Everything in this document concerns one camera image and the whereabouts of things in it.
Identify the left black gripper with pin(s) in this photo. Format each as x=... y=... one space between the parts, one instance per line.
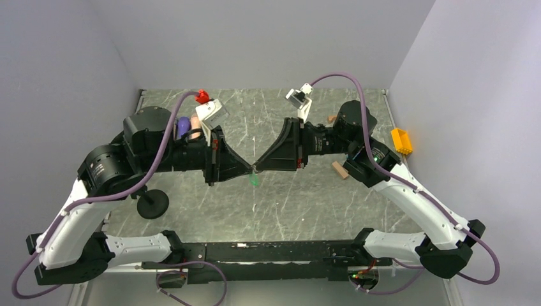
x=222 y=162

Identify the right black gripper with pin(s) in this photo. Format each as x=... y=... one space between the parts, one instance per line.
x=291 y=150

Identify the green key tag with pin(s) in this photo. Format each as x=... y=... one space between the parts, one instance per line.
x=253 y=179

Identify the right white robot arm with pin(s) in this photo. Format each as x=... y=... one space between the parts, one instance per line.
x=443 y=247

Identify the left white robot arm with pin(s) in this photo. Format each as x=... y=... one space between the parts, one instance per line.
x=72 y=250

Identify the pink microphone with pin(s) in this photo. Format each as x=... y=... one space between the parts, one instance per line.
x=196 y=128

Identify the purple microphone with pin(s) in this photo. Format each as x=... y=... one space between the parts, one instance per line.
x=183 y=126

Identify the tan rectangular wooden block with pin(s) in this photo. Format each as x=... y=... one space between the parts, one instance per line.
x=340 y=170

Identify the yellow plastic bin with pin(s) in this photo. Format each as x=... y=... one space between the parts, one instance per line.
x=401 y=141

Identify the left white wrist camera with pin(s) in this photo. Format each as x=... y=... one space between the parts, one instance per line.
x=211 y=115

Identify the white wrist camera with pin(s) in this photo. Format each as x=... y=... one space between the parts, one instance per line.
x=299 y=98
x=211 y=115

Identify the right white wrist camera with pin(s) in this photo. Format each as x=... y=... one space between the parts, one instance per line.
x=299 y=98

